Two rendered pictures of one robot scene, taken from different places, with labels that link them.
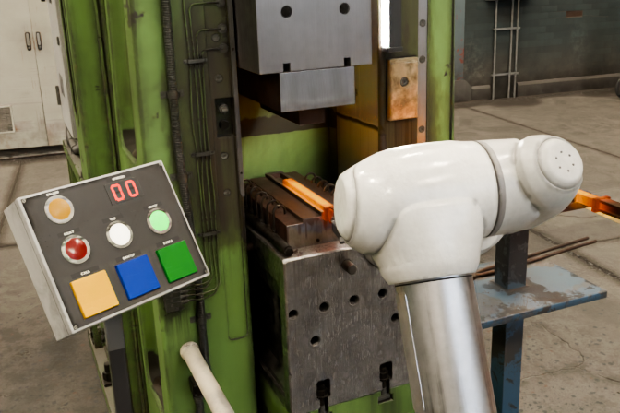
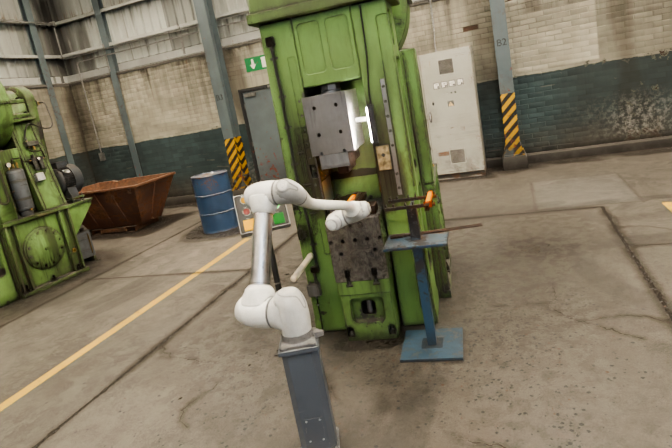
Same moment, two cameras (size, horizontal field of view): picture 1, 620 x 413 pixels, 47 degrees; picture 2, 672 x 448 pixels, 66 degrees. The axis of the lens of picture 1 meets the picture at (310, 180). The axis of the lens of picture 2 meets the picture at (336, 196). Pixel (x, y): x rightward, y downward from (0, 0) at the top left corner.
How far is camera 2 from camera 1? 235 cm
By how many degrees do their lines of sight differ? 37
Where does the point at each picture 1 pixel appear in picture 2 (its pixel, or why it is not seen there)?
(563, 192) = (280, 192)
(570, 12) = not seen: outside the picture
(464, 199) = (262, 194)
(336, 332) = (349, 252)
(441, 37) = (400, 135)
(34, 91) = not seen: hidden behind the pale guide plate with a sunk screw
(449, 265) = (257, 209)
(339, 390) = (354, 275)
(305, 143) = (374, 179)
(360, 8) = (346, 131)
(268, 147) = (357, 181)
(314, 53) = (331, 148)
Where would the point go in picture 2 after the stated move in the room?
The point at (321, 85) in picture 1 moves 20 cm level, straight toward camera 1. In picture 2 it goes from (335, 159) to (317, 165)
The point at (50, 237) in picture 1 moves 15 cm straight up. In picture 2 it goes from (239, 207) to (235, 186)
